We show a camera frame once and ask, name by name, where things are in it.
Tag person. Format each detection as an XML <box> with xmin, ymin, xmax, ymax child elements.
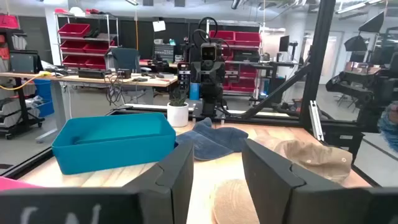
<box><xmin>377</xmin><ymin>101</ymin><xmax>398</xmax><ymax>154</ymax></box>

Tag green potted plant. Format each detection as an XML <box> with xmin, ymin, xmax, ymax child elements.
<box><xmin>169</xmin><ymin>88</ymin><xmax>188</xmax><ymax>107</ymax></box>

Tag blue cylinder can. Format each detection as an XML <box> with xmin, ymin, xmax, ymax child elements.
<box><xmin>189</xmin><ymin>82</ymin><xmax>201</xmax><ymax>101</ymax></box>

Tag black studio softbox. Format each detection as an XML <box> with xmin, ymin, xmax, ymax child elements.
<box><xmin>343</xmin><ymin>34</ymin><xmax>368</xmax><ymax>52</ymax></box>
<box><xmin>358</xmin><ymin>10</ymin><xmax>386</xmax><ymax>34</ymax></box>

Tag pink plastic bin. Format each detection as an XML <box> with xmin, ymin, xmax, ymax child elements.
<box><xmin>0</xmin><ymin>176</ymin><xmax>42</xmax><ymax>192</ymax></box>

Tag yellow cable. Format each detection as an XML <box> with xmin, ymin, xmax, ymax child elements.
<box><xmin>0</xmin><ymin>71</ymin><xmax>52</xmax><ymax>91</ymax></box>

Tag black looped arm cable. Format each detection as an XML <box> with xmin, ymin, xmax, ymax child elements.
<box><xmin>190</xmin><ymin>16</ymin><xmax>231</xmax><ymax>50</ymax></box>

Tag red plastic storage bin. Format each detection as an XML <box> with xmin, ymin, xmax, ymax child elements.
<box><xmin>62</xmin><ymin>55</ymin><xmax>90</xmax><ymax>68</ymax></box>
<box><xmin>83</xmin><ymin>41</ymin><xmax>110</xmax><ymax>55</ymax></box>
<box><xmin>60</xmin><ymin>40</ymin><xmax>88</xmax><ymax>54</ymax></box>
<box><xmin>208</xmin><ymin>30</ymin><xmax>236</xmax><ymax>45</ymax></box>
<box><xmin>234</xmin><ymin>31</ymin><xmax>262</xmax><ymax>48</ymax></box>
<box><xmin>57</xmin><ymin>22</ymin><xmax>91</xmax><ymax>39</ymax></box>
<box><xmin>85</xmin><ymin>56</ymin><xmax>108</xmax><ymax>70</ymax></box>

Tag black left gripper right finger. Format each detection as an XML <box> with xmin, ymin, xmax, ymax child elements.
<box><xmin>241</xmin><ymin>138</ymin><xmax>373</xmax><ymax>224</ymax></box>

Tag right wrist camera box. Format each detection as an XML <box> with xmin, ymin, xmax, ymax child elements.
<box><xmin>200</xmin><ymin>42</ymin><xmax>218</xmax><ymax>62</ymax></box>

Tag white metal shelf rack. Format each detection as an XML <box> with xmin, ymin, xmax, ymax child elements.
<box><xmin>53</xmin><ymin>11</ymin><xmax>120</xmax><ymax>72</ymax></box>

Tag beige cap with eyelets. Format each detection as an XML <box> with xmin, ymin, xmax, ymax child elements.
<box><xmin>254</xmin><ymin>135</ymin><xmax>354</xmax><ymax>185</ymax></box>

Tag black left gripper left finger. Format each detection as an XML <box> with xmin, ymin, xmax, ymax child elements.
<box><xmin>123</xmin><ymin>139</ymin><xmax>195</xmax><ymax>224</ymax></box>

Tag black diagonal frame brace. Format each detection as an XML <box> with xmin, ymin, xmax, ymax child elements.
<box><xmin>239</xmin><ymin>63</ymin><xmax>312</xmax><ymax>121</ymax></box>

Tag teal plastic bin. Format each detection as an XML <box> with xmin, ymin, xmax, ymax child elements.
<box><xmin>51</xmin><ymin>112</ymin><xmax>178</xmax><ymax>175</ymax></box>

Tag white plant pot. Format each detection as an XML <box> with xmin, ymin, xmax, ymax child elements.
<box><xmin>166</xmin><ymin>101</ymin><xmax>190</xmax><ymax>128</ymax></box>

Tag dark office chair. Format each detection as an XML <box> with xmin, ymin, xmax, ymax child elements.
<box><xmin>109</xmin><ymin>47</ymin><xmax>142</xmax><ymax>74</ymax></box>

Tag blue storage tub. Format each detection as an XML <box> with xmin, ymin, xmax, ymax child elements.
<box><xmin>33</xmin><ymin>78</ymin><xmax>55</xmax><ymax>118</ymax></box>

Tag black computer monitor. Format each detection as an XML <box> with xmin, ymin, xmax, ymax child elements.
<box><xmin>278</xmin><ymin>34</ymin><xmax>290</xmax><ymax>53</ymax></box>

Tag tan corduroy cap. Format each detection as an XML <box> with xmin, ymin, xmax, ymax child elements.
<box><xmin>209</xmin><ymin>179</ymin><xmax>261</xmax><ymax>224</ymax></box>

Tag dark blue towel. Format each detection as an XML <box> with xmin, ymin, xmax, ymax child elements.
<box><xmin>175</xmin><ymin>117</ymin><xmax>249</xmax><ymax>162</ymax></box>

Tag silver aluminium bracket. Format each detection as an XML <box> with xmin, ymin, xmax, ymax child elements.
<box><xmin>308</xmin><ymin>100</ymin><xmax>325</xmax><ymax>142</ymax></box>

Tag black base frame rail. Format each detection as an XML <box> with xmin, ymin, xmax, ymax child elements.
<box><xmin>107</xmin><ymin>105</ymin><xmax>364</xmax><ymax>138</ymax></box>

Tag long wooden workbench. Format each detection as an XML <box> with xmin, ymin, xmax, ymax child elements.
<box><xmin>0</xmin><ymin>71</ymin><xmax>178</xmax><ymax>88</ymax></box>

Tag black vertical frame post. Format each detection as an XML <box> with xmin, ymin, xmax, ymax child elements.
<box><xmin>297</xmin><ymin>0</ymin><xmax>337</xmax><ymax>131</ymax></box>

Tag white paper sign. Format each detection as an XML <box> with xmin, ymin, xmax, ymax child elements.
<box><xmin>152</xmin><ymin>20</ymin><xmax>167</xmax><ymax>33</ymax></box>

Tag black rolling cart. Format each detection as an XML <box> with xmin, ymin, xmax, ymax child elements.
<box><xmin>0</xmin><ymin>27</ymin><xmax>45</xmax><ymax>140</ymax></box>

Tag grey shelf rack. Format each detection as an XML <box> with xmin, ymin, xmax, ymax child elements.
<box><xmin>205</xmin><ymin>19</ymin><xmax>262</xmax><ymax>98</ymax></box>

